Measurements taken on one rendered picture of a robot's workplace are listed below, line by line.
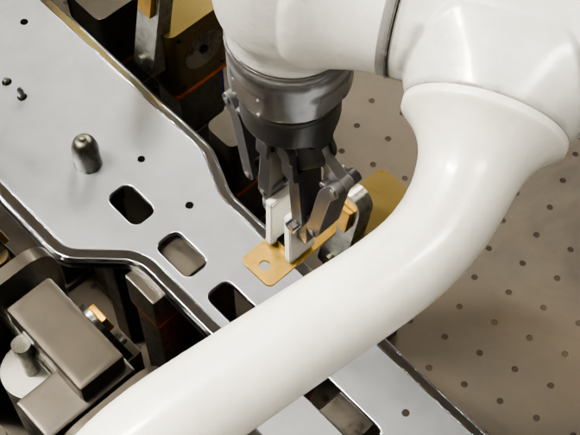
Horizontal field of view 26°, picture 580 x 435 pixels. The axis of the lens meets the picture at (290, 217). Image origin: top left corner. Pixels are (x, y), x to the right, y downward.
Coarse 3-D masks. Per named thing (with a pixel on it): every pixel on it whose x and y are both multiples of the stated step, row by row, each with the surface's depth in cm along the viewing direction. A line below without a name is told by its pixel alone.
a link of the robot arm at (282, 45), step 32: (224, 0) 77; (256, 0) 74; (288, 0) 73; (320, 0) 73; (352, 0) 73; (384, 0) 73; (224, 32) 82; (256, 32) 77; (288, 32) 76; (320, 32) 75; (352, 32) 74; (384, 32) 74; (256, 64) 81; (288, 64) 80; (320, 64) 78; (352, 64) 77; (384, 64) 75
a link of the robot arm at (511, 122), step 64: (448, 0) 72; (512, 0) 71; (576, 0) 70; (448, 64) 71; (512, 64) 70; (576, 64) 70; (448, 128) 71; (512, 128) 70; (576, 128) 73; (448, 192) 71; (512, 192) 72; (384, 256) 70; (448, 256) 70; (256, 320) 70; (320, 320) 69; (384, 320) 70; (192, 384) 69; (256, 384) 69
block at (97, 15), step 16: (80, 0) 158; (96, 0) 158; (112, 0) 158; (128, 0) 158; (80, 16) 161; (96, 16) 157; (112, 16) 158; (128, 16) 160; (96, 32) 160; (112, 32) 160; (128, 32) 163; (112, 48) 163; (128, 48) 165; (128, 64) 169; (144, 80) 174; (160, 96) 179
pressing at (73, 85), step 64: (0, 0) 156; (0, 64) 151; (64, 64) 151; (0, 128) 146; (64, 128) 146; (128, 128) 146; (0, 192) 141; (64, 192) 142; (192, 192) 142; (64, 256) 137; (128, 256) 137; (192, 320) 134; (384, 384) 130
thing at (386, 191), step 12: (372, 180) 137; (384, 180) 137; (396, 180) 137; (372, 192) 136; (384, 192) 136; (396, 192) 136; (384, 204) 136; (396, 204) 136; (372, 216) 135; (384, 216) 135; (372, 228) 134; (360, 240) 134
